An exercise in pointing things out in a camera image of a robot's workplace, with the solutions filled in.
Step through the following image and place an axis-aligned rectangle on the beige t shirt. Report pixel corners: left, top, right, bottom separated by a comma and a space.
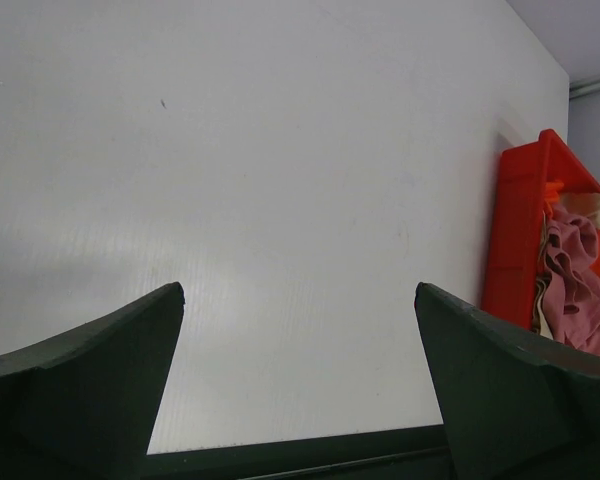
532, 191, 600, 337

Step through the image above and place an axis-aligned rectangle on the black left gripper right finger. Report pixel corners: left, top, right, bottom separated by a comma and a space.
415, 283, 600, 479

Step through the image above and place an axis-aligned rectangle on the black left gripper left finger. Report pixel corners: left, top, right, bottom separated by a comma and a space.
0, 282, 185, 479

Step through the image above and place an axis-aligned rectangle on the pink t shirt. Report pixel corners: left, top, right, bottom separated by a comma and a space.
534, 205, 600, 360

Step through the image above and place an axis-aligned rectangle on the red plastic bin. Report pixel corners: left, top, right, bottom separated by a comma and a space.
480, 129, 600, 330

